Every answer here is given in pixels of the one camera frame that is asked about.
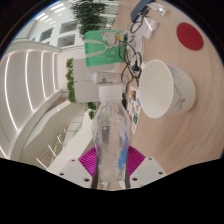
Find clear plastic water bottle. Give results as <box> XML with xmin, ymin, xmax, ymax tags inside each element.
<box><xmin>90</xmin><ymin>83</ymin><xmax>132</xmax><ymax>183</ymax></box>

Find ceiling light strips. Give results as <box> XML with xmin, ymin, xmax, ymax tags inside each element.
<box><xmin>3</xmin><ymin>49</ymin><xmax>63</xmax><ymax>134</ymax></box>

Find row of green plants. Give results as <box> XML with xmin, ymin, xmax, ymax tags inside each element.
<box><xmin>69</xmin><ymin>0</ymin><xmax>119</xmax><ymax>38</ymax></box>

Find green tote bag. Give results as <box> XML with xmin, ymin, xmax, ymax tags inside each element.
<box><xmin>83</xmin><ymin>29</ymin><xmax>128</xmax><ymax>68</ymax></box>

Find black cables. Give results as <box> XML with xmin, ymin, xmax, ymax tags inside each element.
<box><xmin>119</xmin><ymin>13</ymin><xmax>151</xmax><ymax>88</ymax></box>

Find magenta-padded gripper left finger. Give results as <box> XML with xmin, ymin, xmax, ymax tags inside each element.
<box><xmin>57</xmin><ymin>147</ymin><xmax>101</xmax><ymax>189</ymax></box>

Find colourful sticker sheet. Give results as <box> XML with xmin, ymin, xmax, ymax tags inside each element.
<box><xmin>125</xmin><ymin>85</ymin><xmax>143</xmax><ymax>135</ymax></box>

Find flat round red coaster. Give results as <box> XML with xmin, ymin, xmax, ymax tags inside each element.
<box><xmin>176</xmin><ymin>22</ymin><xmax>205</xmax><ymax>51</ymax></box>

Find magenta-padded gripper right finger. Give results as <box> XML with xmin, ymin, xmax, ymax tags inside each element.
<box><xmin>125</xmin><ymin>145</ymin><xmax>168</xmax><ymax>190</ymax></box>

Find white cup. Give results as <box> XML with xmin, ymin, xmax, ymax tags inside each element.
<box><xmin>138</xmin><ymin>59</ymin><xmax>197</xmax><ymax>120</ymax></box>

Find small white packet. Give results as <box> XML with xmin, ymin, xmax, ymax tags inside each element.
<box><xmin>146</xmin><ymin>2</ymin><xmax>169</xmax><ymax>16</ymax></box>
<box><xmin>139</xmin><ymin>18</ymin><xmax>158</xmax><ymax>39</ymax></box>

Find clear shaker bottle white lid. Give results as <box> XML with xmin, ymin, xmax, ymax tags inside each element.
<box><xmin>87</xmin><ymin>70</ymin><xmax>123</xmax><ymax>86</ymax></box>

